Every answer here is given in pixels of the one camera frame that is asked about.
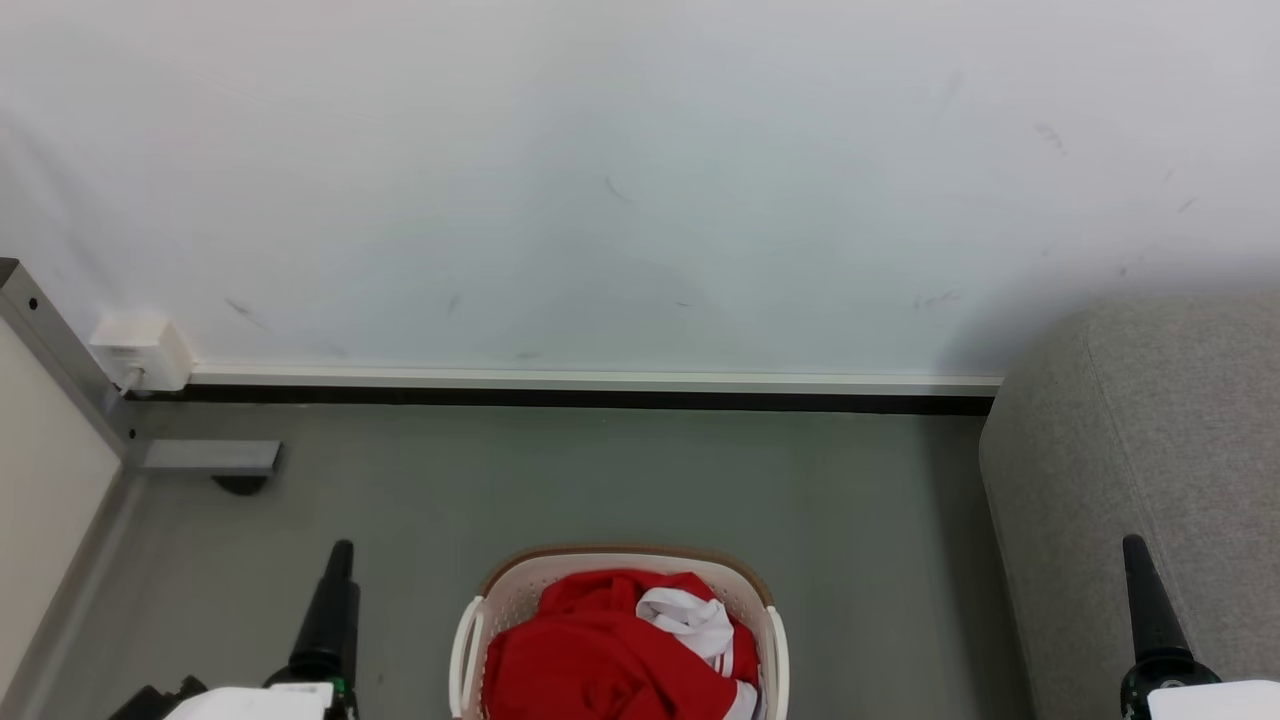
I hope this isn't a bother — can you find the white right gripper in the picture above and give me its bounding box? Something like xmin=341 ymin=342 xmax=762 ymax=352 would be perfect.
xmin=1119 ymin=534 xmax=1280 ymax=720

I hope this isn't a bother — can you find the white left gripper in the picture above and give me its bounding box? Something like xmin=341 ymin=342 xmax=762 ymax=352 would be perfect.
xmin=164 ymin=539 xmax=362 ymax=720

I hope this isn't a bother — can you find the red and white garment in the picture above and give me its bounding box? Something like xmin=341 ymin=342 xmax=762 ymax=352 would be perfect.
xmin=482 ymin=569 xmax=763 ymax=720

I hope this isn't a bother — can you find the grey fabric sofa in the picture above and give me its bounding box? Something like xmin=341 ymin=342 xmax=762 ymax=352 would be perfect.
xmin=979 ymin=290 xmax=1280 ymax=720

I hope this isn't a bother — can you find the white perforated laundry basket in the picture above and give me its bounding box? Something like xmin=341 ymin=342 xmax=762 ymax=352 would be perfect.
xmin=449 ymin=544 xmax=791 ymax=720

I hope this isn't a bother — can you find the white and black baseboard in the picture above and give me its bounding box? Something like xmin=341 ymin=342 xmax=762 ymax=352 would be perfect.
xmin=125 ymin=366 xmax=1005 ymax=417

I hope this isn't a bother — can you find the aluminium frame foot bar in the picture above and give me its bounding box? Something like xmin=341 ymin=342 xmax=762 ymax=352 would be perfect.
xmin=138 ymin=439 xmax=284 ymax=477

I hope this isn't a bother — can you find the white wall socket box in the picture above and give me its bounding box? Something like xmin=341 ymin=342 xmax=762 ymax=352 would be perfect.
xmin=89 ymin=312 xmax=195 ymax=393

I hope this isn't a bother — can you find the beige panel with aluminium frame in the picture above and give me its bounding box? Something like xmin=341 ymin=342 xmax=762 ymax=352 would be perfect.
xmin=0 ymin=257 xmax=141 ymax=701

